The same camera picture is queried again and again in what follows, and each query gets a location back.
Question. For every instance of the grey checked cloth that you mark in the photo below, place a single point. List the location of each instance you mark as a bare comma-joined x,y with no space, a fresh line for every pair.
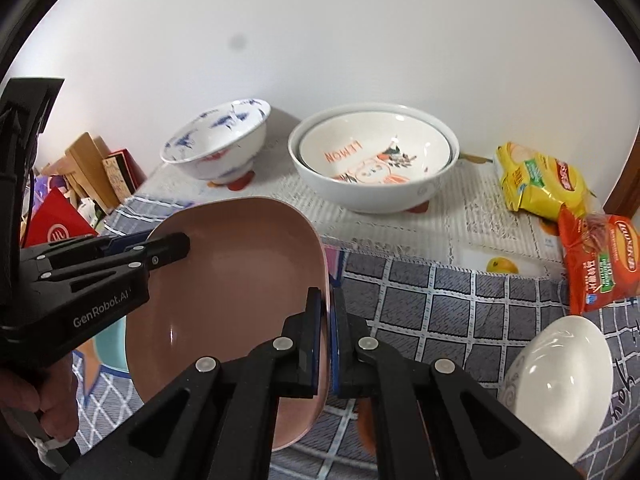
450,310

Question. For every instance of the blue crane pattern bowl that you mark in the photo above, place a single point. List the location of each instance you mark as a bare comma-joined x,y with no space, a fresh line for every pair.
220,150

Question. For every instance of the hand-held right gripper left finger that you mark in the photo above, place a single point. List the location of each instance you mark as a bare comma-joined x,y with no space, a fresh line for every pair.
312,340

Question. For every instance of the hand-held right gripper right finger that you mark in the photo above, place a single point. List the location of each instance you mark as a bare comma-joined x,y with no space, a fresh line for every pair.
338,345

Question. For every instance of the patterned brown box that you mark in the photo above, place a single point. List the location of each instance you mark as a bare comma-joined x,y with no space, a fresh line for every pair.
117,177

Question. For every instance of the brown wooden door frame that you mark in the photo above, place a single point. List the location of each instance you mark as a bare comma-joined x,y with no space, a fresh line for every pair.
625,190

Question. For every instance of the white lace tablecloth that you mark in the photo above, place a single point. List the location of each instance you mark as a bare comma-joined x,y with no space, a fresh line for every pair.
475,210

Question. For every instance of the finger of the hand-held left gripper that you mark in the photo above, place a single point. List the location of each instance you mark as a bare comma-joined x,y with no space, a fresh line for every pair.
125,244
165,250

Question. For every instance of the white bowl with orange print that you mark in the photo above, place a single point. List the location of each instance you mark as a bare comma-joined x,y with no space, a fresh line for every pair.
370,150

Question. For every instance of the orange snack packet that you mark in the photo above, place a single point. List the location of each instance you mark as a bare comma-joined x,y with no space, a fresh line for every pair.
600,260

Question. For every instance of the red paper bag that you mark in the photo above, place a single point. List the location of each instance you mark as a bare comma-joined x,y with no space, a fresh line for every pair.
55,220

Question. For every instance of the person's left hand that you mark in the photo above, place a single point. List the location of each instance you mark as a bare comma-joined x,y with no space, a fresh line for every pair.
45,400

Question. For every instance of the red box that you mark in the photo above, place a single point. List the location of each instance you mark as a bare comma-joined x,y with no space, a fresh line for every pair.
132,167

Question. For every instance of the large white bowl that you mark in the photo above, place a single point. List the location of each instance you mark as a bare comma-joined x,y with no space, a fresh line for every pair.
360,190

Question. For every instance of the pink plate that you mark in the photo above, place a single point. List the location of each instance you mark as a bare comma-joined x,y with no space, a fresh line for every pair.
235,280

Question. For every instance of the yellow snack packet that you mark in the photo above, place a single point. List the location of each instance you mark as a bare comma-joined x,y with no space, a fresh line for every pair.
537,180

